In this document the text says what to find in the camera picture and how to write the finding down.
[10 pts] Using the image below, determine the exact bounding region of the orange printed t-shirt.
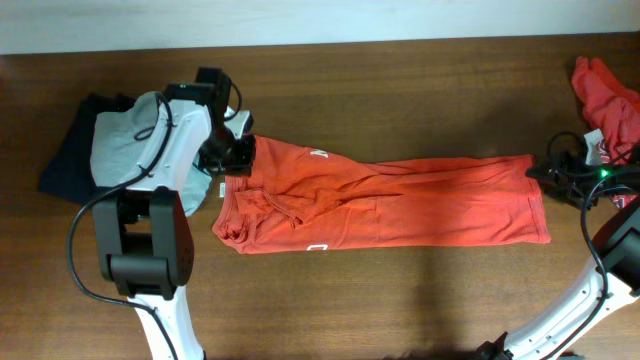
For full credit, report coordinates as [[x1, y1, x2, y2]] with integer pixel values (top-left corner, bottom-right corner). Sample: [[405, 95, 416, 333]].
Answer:
[[212, 137, 551, 254]]

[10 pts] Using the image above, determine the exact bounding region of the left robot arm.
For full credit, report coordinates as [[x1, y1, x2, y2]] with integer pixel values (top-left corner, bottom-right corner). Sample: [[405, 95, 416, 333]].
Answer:
[[87, 68, 256, 359]]

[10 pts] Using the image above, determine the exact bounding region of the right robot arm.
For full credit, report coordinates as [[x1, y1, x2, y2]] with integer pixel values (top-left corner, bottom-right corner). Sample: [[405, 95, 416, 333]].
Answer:
[[472, 147, 639, 360]]

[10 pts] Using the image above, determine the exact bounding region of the red lettered t-shirt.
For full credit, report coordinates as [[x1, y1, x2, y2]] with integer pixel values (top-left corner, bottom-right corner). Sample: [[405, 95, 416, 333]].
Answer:
[[571, 55, 640, 209]]

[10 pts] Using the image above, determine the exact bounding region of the folded grey t-shirt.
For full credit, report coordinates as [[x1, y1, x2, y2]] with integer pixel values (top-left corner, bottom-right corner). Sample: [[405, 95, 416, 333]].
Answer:
[[90, 92, 212, 217]]

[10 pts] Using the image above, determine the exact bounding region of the folded navy garment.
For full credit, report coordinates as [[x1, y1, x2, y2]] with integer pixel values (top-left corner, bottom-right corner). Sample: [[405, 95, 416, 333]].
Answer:
[[37, 94, 134, 205]]

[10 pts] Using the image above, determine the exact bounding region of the right black cable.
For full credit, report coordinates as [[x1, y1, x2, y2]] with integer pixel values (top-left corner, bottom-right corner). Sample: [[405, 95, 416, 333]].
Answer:
[[545, 130, 640, 360]]

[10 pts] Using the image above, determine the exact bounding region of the black cable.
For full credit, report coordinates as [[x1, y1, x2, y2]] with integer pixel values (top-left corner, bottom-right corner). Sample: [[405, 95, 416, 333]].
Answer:
[[65, 79, 244, 360], [545, 130, 640, 360]]

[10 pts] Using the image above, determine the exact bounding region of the left black cable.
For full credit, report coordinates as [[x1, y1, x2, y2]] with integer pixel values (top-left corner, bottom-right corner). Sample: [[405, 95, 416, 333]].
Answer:
[[65, 79, 244, 360]]

